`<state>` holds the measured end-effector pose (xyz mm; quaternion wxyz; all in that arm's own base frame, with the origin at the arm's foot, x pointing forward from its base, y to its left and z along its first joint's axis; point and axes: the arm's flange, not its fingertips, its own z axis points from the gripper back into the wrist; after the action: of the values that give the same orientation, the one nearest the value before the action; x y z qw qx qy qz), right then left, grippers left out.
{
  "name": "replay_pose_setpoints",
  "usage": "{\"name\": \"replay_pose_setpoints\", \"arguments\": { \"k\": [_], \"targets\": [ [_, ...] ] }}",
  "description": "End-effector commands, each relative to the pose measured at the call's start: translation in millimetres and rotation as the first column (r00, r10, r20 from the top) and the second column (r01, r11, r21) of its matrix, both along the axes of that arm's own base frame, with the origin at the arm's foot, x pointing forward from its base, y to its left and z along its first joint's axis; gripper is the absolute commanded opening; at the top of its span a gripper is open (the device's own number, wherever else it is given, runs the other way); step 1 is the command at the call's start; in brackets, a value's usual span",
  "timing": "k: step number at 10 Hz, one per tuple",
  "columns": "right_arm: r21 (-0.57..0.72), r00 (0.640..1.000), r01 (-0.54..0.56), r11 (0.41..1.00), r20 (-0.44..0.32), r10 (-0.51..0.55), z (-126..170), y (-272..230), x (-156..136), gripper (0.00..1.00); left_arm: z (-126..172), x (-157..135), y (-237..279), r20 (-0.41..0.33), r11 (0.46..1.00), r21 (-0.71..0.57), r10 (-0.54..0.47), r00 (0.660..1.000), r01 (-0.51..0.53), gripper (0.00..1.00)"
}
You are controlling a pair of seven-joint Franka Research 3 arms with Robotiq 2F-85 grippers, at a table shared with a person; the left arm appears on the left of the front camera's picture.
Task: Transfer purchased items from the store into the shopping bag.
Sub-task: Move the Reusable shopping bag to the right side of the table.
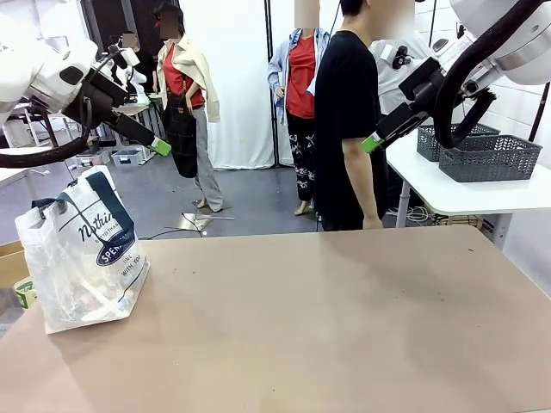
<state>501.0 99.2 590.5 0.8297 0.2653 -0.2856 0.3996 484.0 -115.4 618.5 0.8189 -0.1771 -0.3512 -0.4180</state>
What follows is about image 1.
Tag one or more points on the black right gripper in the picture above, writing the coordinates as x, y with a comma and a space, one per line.
422, 84

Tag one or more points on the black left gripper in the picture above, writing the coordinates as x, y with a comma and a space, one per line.
103, 101

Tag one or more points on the grey plastic woven-pattern basket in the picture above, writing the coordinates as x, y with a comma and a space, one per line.
426, 142
490, 161

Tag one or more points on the clear plastic tote bag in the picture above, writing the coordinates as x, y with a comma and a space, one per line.
86, 279

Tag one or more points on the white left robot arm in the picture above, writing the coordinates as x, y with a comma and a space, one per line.
34, 73

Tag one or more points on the person's right forearm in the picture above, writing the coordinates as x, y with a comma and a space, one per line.
363, 193

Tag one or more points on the person's right hand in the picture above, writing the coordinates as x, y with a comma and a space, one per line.
373, 223

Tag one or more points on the clear plastic storage bin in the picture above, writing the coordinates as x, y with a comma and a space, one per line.
88, 161
129, 157

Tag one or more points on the person in white shirt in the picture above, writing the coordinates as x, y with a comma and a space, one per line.
385, 86

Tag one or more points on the person in black t-shirt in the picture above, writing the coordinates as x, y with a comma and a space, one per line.
344, 86

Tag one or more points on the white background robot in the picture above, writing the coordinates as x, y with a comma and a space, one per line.
129, 73

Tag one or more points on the background person in black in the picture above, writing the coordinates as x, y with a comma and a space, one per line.
147, 64

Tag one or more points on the mannequin with cream jacket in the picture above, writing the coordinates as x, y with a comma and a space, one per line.
189, 64

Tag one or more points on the white side table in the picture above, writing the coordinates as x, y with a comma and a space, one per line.
473, 193

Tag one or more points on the mannequin with blue shirt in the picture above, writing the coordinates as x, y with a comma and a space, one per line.
301, 77

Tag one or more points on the white backdrop curtain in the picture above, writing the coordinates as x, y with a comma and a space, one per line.
245, 86

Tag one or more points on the wooden crate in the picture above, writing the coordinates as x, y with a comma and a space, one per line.
464, 221

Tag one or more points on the white desk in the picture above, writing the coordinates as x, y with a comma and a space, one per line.
17, 174

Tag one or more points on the black light stand leg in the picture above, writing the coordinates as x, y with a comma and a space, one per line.
539, 116

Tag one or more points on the black backdrop pole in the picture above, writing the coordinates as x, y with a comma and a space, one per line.
270, 43

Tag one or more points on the brown cardboard box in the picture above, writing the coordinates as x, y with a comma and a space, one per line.
8, 262

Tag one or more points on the green and white carton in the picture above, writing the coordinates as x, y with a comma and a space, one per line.
25, 292

